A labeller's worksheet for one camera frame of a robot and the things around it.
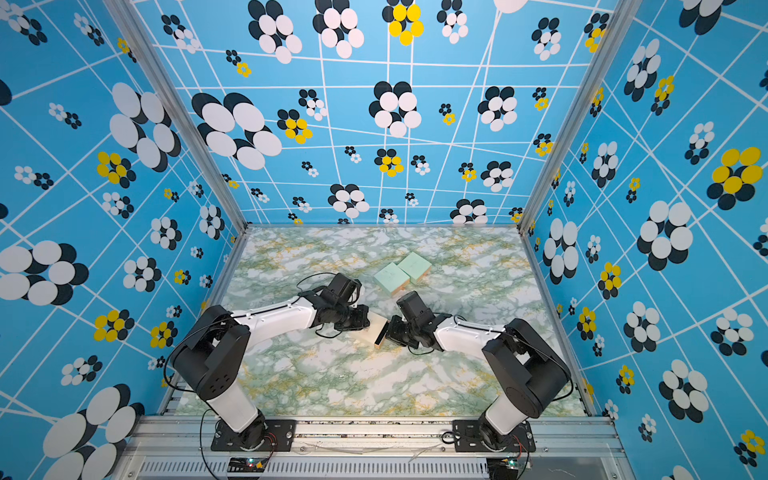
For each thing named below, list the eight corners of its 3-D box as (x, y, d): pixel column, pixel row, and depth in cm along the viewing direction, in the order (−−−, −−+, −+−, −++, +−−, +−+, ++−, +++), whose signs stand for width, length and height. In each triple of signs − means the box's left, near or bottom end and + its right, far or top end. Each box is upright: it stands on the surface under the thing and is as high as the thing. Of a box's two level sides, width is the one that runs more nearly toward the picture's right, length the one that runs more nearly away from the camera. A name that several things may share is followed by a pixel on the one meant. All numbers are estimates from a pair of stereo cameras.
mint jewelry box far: (396, 270, 109) (396, 264, 106) (412, 256, 113) (413, 250, 110) (415, 284, 105) (416, 279, 102) (431, 270, 109) (432, 264, 106)
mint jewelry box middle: (391, 298, 101) (390, 293, 98) (373, 281, 106) (373, 275, 103) (410, 283, 105) (411, 277, 102) (393, 267, 110) (393, 261, 107)
